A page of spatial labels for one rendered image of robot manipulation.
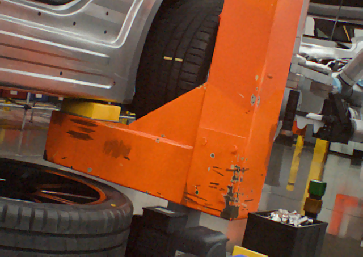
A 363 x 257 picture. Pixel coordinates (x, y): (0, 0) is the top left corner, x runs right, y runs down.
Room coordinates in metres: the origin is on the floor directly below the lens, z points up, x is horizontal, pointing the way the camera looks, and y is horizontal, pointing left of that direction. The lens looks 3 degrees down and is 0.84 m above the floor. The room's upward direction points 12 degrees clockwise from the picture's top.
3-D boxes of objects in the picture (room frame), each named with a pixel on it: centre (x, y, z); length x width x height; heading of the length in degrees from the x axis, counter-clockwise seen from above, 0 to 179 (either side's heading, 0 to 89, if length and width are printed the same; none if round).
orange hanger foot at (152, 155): (2.01, 0.13, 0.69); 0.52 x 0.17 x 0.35; 59
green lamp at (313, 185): (1.84, -0.41, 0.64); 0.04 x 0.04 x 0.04; 59
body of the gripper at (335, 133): (2.22, -0.50, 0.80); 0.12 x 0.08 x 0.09; 104
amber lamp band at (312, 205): (1.84, -0.41, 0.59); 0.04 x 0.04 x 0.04; 59
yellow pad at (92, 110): (2.10, 0.28, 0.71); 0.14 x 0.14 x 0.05; 59
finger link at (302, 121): (2.26, -0.39, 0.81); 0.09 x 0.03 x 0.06; 68
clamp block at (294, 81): (2.20, -0.32, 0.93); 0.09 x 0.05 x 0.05; 59
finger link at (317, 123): (2.14, -0.42, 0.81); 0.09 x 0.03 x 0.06; 140
